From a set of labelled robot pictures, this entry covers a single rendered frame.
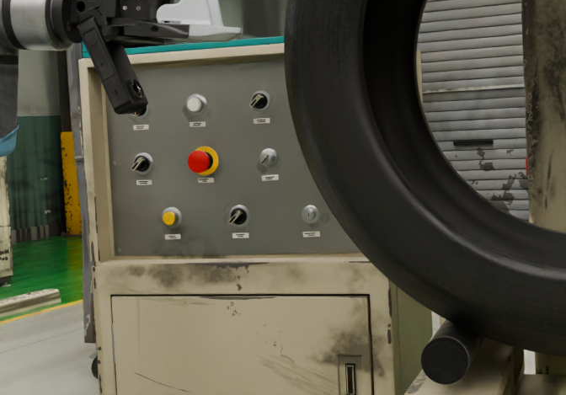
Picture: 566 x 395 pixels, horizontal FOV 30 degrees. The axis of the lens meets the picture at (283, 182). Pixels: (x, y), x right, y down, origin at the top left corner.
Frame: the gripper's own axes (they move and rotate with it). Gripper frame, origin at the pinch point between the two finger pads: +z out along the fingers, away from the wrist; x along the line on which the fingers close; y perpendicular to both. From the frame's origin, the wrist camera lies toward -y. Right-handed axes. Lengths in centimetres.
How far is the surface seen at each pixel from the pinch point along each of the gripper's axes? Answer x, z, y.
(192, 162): 62, -29, -19
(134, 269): 61, -38, -38
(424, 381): -4.9, 24.7, -33.9
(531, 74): 25.5, 30.6, -1.6
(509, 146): 941, -52, -43
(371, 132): -12.7, 19.2, -9.0
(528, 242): 16.2, 32.4, -21.3
